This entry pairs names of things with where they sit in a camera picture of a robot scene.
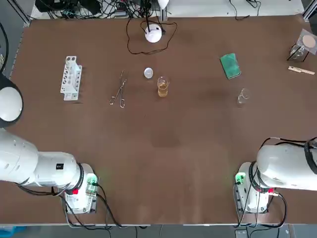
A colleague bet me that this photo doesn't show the white test tube rack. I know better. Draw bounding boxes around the white test tube rack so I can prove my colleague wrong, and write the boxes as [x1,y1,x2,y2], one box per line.
[59,56,83,102]

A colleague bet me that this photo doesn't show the round clear glass vessel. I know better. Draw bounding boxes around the round clear glass vessel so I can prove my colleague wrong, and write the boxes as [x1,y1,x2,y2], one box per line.
[289,44,306,60]

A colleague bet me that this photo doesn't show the small glass beaker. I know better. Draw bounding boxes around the small glass beaker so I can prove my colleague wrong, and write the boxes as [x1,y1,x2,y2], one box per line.
[236,87,252,108]

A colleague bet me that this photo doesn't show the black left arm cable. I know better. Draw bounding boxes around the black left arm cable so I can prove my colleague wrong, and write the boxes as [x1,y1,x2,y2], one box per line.
[0,22,66,198]

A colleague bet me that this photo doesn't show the tangle of desk cables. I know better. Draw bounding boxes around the tangle of desk cables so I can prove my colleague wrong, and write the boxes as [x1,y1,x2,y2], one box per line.
[34,0,160,20]

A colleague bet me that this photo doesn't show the black lamp cable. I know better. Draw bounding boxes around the black lamp cable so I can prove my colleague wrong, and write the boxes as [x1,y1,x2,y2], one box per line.
[126,17,178,55]

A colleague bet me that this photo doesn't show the black metal tripod stand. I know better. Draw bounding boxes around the black metal tripod stand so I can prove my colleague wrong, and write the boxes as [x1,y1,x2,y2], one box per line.
[286,43,310,62]

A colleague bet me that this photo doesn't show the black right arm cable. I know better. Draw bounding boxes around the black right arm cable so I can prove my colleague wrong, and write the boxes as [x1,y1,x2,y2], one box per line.
[251,137,317,194]

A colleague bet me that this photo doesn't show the thin wooden stick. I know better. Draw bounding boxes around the thin wooden stick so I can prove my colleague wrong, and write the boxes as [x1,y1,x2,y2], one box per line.
[287,65,316,76]

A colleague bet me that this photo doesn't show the white desk lamp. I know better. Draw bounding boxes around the white desk lamp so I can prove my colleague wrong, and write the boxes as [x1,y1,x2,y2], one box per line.
[141,0,170,44]

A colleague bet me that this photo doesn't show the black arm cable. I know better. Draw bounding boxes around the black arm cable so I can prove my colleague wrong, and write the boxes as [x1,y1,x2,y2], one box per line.
[0,22,66,198]
[251,137,317,194]

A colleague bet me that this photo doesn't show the metal crucible tongs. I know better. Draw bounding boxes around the metal crucible tongs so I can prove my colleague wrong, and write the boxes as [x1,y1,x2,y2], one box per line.
[108,70,129,109]

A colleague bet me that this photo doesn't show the glass beaker with yellow liquid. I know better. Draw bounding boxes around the glass beaker with yellow liquid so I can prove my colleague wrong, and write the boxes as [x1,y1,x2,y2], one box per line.
[157,76,171,99]

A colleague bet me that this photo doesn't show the green folded cloth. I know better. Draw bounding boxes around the green folded cloth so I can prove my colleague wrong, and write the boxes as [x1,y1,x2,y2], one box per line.
[219,53,242,80]

